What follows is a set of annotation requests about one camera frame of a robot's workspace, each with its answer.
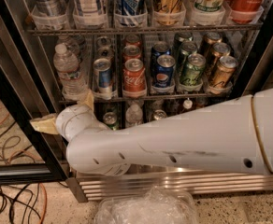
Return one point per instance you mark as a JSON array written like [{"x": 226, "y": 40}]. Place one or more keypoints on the blue silver soda can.
[{"x": 102, "y": 75}]

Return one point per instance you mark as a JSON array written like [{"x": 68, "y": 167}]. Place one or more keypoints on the gold can top shelf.
[{"x": 165, "y": 9}]

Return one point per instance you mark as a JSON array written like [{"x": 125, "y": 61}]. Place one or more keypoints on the blue Pepsi can front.
[{"x": 163, "y": 71}]

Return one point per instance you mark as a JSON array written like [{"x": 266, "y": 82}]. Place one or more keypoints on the red Coca-Cola can front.
[{"x": 134, "y": 75}]

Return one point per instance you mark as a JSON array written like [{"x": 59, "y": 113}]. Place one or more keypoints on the gold can second row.
[{"x": 216, "y": 51}]

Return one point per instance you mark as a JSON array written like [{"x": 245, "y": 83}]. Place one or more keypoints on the brown tea bottle bottom shelf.
[{"x": 188, "y": 105}]

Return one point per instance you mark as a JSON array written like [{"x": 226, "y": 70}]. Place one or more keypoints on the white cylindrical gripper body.
[{"x": 68, "y": 117}]

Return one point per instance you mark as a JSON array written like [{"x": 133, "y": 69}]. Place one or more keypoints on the green can bottom shelf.
[{"x": 111, "y": 120}]

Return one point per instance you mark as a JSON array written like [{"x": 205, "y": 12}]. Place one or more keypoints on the gold soda can front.
[{"x": 222, "y": 72}]

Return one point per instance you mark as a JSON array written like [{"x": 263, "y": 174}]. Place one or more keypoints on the clear plastic bag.
[{"x": 156, "y": 206}]

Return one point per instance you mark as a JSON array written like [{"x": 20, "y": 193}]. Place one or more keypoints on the silver can bottom shelf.
[{"x": 159, "y": 114}]

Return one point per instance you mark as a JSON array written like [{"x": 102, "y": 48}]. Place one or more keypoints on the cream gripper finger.
[
  {"x": 45, "y": 124},
  {"x": 87, "y": 99}
]

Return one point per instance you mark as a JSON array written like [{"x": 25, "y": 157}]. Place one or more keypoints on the white can top shelf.
[{"x": 92, "y": 12}]

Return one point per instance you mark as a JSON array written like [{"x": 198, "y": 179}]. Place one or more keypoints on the green can second row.
[{"x": 186, "y": 48}]

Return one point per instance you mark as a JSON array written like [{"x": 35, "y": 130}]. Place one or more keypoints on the red Coca-Cola can top shelf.
[{"x": 244, "y": 11}]

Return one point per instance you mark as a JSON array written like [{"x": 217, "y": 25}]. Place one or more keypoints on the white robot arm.
[{"x": 234, "y": 136}]

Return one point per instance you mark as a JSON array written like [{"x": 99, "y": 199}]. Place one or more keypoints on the stainless steel fridge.
[{"x": 30, "y": 51}]

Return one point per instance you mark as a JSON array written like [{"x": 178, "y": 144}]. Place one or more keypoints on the green soda can front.
[{"x": 192, "y": 70}]

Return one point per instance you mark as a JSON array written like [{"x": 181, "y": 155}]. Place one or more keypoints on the blue Pepsi can second row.
[{"x": 158, "y": 49}]

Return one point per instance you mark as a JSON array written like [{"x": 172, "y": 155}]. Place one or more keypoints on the glass fridge door left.
[{"x": 26, "y": 156}]

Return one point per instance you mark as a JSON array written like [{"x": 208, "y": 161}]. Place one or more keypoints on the water bottle bottom shelf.
[{"x": 133, "y": 116}]

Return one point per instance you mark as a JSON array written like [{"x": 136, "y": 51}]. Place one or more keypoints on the clear plastic water bottle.
[{"x": 68, "y": 69}]

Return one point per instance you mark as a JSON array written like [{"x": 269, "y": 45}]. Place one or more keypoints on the red can second row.
[{"x": 131, "y": 52}]

